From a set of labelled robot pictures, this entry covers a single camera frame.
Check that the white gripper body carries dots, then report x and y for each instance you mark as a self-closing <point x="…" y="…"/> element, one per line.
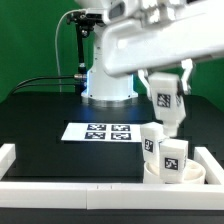
<point x="196" y="33"/>

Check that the black camera stand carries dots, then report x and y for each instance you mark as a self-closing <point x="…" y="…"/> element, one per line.
<point x="93" y="81"/>

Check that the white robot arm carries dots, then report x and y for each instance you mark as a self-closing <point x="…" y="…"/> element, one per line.
<point x="154" y="11"/>

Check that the white marker sheet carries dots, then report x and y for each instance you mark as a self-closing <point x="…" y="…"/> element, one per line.
<point x="102" y="132"/>

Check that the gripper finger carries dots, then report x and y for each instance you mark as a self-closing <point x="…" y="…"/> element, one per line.
<point x="143" y="76"/>
<point x="188" y="67"/>

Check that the white U-shaped fence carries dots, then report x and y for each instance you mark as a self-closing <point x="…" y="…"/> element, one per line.
<point x="103" y="196"/>

